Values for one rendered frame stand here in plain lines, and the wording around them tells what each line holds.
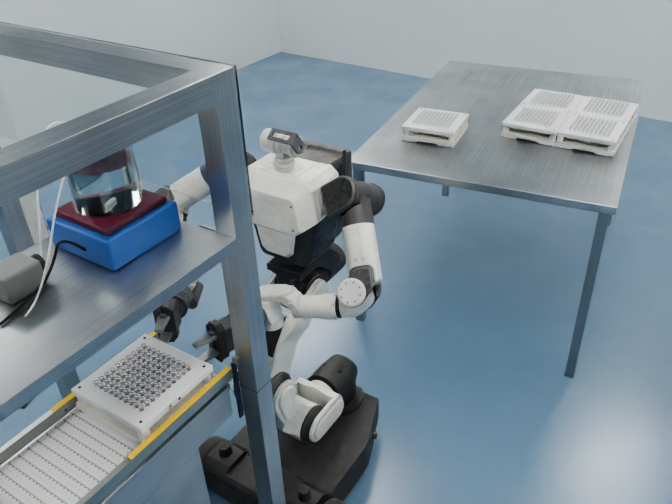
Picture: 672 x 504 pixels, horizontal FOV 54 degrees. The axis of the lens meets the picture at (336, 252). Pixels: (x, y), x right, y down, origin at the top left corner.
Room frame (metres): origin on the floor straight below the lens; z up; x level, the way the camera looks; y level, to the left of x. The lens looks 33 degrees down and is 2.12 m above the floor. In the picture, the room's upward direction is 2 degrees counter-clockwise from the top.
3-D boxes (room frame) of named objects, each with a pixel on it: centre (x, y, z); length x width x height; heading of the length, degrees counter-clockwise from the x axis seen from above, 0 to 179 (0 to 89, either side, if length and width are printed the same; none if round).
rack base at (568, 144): (2.69, -1.15, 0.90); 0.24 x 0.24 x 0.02; 58
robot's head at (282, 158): (1.73, 0.14, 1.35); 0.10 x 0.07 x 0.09; 56
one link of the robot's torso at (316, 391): (1.74, 0.13, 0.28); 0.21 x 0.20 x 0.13; 146
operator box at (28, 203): (1.91, 1.04, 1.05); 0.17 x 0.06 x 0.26; 56
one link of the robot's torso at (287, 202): (1.78, 0.10, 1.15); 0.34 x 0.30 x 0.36; 56
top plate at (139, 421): (1.21, 0.49, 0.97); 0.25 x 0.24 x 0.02; 56
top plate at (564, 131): (2.69, -1.15, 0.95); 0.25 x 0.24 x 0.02; 58
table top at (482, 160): (3.02, -0.89, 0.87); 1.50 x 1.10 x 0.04; 154
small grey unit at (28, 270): (1.09, 0.63, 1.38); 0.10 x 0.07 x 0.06; 146
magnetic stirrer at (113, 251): (1.27, 0.49, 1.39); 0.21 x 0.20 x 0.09; 56
